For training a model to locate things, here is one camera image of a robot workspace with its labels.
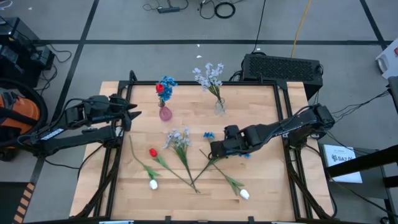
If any white plastic bin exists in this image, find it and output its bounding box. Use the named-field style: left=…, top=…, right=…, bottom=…
left=375, top=37, right=398, bottom=80

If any white artificial tulip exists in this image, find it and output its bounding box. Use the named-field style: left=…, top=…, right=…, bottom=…
left=198, top=149, right=251, bottom=200
left=128, top=134, right=162, bottom=190

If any blue artificial flower bunch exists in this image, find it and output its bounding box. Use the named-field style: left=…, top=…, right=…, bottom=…
left=157, top=75, right=178, bottom=108
left=190, top=131, right=252, bottom=187

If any pink glass vase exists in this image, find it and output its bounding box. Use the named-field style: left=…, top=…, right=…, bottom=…
left=158, top=101, right=174, bottom=122

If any small black box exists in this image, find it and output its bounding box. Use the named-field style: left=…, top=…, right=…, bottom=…
left=29, top=46, right=56, bottom=71

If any black hanging cable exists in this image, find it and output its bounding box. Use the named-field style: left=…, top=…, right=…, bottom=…
left=252, top=0, right=267, bottom=54

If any white artificial flower bunch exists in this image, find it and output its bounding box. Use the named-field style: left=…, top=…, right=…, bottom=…
left=192, top=62, right=225, bottom=102
left=162, top=126, right=200, bottom=194

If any black power strip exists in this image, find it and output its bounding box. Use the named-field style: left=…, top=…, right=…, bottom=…
left=157, top=6, right=181, bottom=14

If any dark side table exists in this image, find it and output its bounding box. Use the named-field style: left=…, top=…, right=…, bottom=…
left=318, top=141, right=398, bottom=224

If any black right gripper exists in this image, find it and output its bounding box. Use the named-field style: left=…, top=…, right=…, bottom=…
left=210, top=124, right=265, bottom=158

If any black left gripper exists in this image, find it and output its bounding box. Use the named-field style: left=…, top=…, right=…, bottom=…
left=102, top=95, right=142, bottom=132

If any orange and black vacuum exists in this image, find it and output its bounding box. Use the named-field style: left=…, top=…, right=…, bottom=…
left=0, top=77, right=49, bottom=162

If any clear glass vase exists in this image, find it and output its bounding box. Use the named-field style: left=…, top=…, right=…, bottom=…
left=213, top=98, right=226, bottom=116

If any white printed paper sheet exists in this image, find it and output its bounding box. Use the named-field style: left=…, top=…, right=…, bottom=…
left=322, top=143, right=364, bottom=184

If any black metal bar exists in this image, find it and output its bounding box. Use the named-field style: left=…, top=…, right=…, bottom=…
left=325, top=146, right=398, bottom=178

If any black computer tower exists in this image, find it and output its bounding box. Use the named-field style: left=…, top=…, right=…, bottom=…
left=0, top=17, right=38, bottom=88

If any black aluminium table frame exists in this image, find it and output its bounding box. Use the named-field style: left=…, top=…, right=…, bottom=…
left=70, top=70, right=338, bottom=224

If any yellow hanging cable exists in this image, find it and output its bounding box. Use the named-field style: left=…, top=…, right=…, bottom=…
left=290, top=0, right=312, bottom=59

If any black orange striped floor mat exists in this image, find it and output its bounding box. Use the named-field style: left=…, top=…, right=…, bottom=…
left=0, top=182, right=35, bottom=224

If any coiled black cable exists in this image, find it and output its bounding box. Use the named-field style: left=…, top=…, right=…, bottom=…
left=214, top=1, right=236, bottom=19

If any black perforated computer case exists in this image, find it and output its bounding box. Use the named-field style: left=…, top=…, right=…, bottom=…
left=241, top=53, right=324, bottom=100

